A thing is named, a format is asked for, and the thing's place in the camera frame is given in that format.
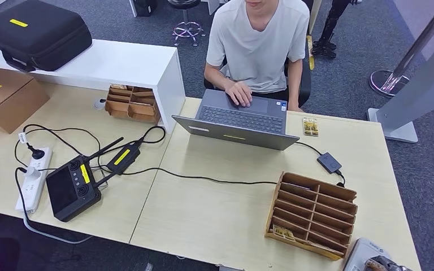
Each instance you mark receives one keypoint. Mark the grey laptop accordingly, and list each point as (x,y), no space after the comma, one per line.
(239,138)

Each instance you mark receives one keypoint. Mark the black office chair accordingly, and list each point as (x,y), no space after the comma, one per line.
(306,86)

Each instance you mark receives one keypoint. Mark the brown cardboard box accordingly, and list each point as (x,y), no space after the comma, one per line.
(7,101)

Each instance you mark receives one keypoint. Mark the person's left hand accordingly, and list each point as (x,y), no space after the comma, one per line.
(295,106)

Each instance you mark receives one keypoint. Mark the white desk shelf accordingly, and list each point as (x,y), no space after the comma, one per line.
(108,63)

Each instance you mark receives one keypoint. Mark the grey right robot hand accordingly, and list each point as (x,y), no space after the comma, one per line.
(387,265)

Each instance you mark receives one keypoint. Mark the cardboard card organizer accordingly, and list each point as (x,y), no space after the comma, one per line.
(314,209)

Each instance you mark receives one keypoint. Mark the person's left forearm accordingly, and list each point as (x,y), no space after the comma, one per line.
(295,80)

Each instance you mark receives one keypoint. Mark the black mains plug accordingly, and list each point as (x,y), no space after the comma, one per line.
(37,153)

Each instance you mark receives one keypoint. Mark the person's right hand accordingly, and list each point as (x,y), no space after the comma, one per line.
(240,94)

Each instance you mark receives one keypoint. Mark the black carrying case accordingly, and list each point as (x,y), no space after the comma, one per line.
(33,33)

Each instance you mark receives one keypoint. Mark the white plug adapter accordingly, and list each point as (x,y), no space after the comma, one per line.
(32,172)

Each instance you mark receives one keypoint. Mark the black bag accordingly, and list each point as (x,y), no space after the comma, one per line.
(144,7)

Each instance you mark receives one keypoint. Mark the person's right forearm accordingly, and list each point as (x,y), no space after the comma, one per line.
(215,76)

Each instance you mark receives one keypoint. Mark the small cardboard divider tray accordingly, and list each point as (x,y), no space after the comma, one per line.
(134,110)

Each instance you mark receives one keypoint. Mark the black humanoid robot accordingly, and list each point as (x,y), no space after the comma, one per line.
(329,26)

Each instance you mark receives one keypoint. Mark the black power brick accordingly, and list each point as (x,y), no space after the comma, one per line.
(123,159)

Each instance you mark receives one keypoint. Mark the chrome stanchion post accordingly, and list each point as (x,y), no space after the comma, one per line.
(389,82)

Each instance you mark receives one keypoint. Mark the chrome base stool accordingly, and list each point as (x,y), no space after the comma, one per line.
(187,29)

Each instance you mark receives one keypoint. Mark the black USB hub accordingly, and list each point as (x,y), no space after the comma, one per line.
(329,162)

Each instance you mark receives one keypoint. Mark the person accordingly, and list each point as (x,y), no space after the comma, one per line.
(258,48)

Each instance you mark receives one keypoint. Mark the black remote controller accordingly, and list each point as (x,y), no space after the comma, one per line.
(71,190)

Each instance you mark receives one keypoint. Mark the wooden desk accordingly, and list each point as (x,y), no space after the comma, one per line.
(310,52)

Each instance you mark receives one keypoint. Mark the patterned card stack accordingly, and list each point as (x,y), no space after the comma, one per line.
(283,233)

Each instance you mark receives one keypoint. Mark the patterned key card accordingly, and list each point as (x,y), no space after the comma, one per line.
(310,127)

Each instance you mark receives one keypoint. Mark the white card reader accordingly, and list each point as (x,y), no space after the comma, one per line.
(359,254)

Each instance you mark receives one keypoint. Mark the white power strip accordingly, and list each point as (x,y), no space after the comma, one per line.
(33,190)

